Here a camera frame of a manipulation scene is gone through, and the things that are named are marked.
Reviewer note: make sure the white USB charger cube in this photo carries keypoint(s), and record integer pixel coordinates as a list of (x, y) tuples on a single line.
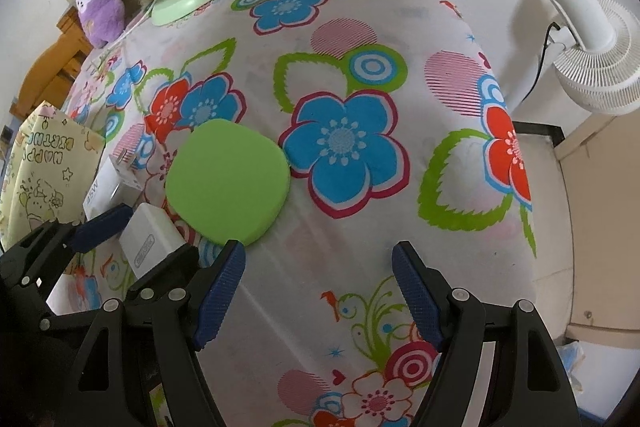
[(148, 239)]

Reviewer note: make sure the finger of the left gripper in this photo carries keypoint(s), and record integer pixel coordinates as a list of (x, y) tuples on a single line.
[(101, 228), (167, 280)]

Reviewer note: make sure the white floor fan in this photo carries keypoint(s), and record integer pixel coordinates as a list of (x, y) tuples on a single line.
[(599, 65)]

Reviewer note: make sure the wooden chair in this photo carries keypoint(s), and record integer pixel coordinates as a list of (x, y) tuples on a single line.
[(54, 72)]

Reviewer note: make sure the yellow patterned storage box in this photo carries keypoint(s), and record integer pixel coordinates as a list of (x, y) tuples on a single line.
[(52, 165)]

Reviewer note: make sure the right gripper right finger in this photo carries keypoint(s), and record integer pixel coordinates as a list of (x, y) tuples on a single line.
[(527, 386)]

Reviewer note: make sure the floral tablecloth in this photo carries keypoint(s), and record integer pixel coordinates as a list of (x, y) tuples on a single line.
[(395, 130)]

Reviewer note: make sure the white 45W charger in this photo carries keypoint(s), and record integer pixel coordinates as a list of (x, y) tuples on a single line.
[(115, 183)]

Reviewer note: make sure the purple plush toy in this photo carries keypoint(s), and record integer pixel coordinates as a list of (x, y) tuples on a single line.
[(102, 21)]

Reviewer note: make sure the green panda speaker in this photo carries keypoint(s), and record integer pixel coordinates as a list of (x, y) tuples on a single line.
[(227, 182)]

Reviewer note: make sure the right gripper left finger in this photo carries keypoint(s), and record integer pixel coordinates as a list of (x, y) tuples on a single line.
[(164, 339)]

